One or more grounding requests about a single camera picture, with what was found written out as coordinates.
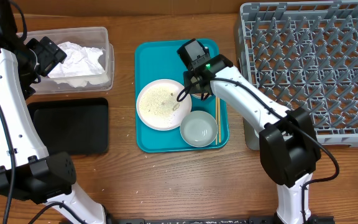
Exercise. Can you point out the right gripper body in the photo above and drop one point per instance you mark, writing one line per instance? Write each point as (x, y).
(194, 91)

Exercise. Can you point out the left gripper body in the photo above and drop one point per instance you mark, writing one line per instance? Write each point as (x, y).
(37, 60)

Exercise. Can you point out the pink bowl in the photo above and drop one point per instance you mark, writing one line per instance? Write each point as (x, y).
(201, 96)

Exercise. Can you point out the white napkin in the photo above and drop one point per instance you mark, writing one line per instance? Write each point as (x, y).
(80, 67)

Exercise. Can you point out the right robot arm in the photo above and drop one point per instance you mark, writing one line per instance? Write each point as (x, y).
(285, 138)

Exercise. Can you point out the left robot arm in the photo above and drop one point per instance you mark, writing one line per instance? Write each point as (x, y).
(27, 170)

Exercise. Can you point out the grey dishwasher rack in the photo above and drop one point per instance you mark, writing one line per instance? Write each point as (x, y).
(305, 54)

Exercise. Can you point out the wooden chopstick left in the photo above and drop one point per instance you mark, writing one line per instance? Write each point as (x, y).
(216, 121)

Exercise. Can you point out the wooden chopstick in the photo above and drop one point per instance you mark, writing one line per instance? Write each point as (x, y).
(216, 121)
(219, 120)

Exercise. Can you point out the wooden chopstick right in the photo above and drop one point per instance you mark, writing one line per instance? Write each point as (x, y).
(219, 120)

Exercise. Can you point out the large white plate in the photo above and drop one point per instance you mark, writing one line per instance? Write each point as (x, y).
(157, 105)

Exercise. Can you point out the clear plastic bin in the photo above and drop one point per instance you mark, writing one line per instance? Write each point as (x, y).
(85, 37)

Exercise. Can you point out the grey-blue bowl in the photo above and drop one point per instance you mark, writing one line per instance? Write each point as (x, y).
(199, 129)

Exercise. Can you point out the teal serving tray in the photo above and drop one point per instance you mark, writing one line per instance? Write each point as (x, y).
(159, 60)

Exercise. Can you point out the black plastic tray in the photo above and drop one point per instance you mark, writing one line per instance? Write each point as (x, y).
(78, 127)

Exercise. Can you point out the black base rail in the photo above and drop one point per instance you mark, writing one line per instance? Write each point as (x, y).
(250, 220)

